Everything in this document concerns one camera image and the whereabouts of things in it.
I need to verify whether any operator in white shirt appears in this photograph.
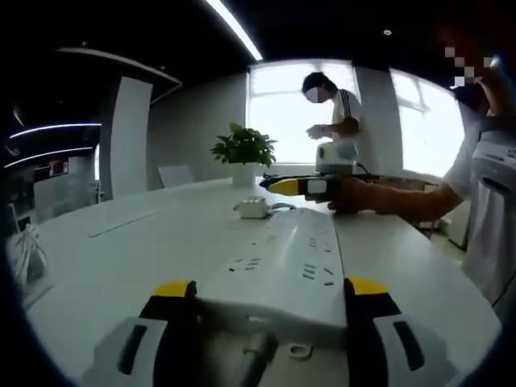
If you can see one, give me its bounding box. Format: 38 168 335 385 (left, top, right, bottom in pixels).
443 100 516 308

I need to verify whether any person's right hand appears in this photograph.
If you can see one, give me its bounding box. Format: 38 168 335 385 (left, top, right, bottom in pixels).
326 177 382 215

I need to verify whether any white power strip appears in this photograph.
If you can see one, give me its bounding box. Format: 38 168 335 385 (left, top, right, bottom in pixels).
195 207 350 387

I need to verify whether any white charger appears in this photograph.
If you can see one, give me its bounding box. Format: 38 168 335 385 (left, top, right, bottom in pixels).
235 196 270 220

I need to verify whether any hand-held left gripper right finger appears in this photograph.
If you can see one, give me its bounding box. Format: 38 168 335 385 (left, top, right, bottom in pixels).
343 276 459 387

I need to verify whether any green leafy plant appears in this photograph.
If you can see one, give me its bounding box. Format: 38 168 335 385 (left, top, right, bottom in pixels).
210 122 279 169

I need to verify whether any white plant pot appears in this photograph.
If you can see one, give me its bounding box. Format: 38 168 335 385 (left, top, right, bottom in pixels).
231 161 260 187

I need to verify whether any white office chair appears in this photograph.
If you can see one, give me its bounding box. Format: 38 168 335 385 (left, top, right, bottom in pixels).
157 164 197 189

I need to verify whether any long ceiling light strip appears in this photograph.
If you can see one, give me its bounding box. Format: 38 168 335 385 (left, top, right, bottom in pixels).
202 0 264 62

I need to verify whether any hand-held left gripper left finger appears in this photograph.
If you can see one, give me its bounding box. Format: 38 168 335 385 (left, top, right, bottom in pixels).
82 278 199 387

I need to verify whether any white chest-worn device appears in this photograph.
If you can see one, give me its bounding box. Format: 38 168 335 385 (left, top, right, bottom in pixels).
472 132 516 190

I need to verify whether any white desk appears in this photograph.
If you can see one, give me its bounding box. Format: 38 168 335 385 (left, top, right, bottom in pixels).
23 176 501 387

